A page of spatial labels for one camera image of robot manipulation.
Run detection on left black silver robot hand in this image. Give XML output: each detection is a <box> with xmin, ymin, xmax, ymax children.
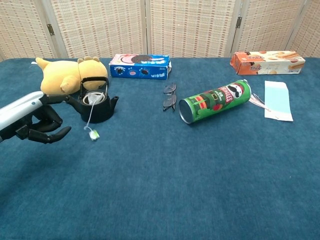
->
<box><xmin>0</xmin><ymin>90</ymin><xmax>83</xmax><ymax>145</ymax></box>

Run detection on tea bag with green tag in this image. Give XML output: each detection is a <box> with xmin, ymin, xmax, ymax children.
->
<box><xmin>83</xmin><ymin>92</ymin><xmax>104</xmax><ymax>142</ymax></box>

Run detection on black cast iron teapot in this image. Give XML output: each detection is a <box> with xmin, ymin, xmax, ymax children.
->
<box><xmin>78</xmin><ymin>76</ymin><xmax>120</xmax><ymax>124</ymax></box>

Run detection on yellow plush toy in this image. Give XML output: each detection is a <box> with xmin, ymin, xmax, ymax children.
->
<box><xmin>31</xmin><ymin>55</ymin><xmax>109</xmax><ymax>97</ymax></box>

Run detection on woven folding screen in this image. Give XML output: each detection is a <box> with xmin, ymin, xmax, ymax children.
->
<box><xmin>0</xmin><ymin>0</ymin><xmax>320</xmax><ymax>62</ymax></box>

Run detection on blue Oreo cookie box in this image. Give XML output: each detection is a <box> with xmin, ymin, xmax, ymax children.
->
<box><xmin>108</xmin><ymin>53</ymin><xmax>173</xmax><ymax>81</ymax></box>

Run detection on thin-framed eyeglasses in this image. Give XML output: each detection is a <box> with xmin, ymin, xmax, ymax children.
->
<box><xmin>162</xmin><ymin>83</ymin><xmax>178</xmax><ymax>112</ymax></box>

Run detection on blue table cover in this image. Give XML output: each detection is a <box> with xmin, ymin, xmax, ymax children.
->
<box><xmin>0</xmin><ymin>56</ymin><xmax>320</xmax><ymax>240</ymax></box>

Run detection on green Pringles can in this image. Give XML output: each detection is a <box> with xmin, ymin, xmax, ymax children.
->
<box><xmin>178</xmin><ymin>79</ymin><xmax>252</xmax><ymax>125</ymax></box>

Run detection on orange biscuit box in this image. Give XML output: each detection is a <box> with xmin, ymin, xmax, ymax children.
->
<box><xmin>229</xmin><ymin>50</ymin><xmax>306</xmax><ymax>76</ymax></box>

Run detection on light blue face mask packet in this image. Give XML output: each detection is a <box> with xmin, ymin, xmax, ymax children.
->
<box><xmin>248</xmin><ymin>80</ymin><xmax>294</xmax><ymax>123</ymax></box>

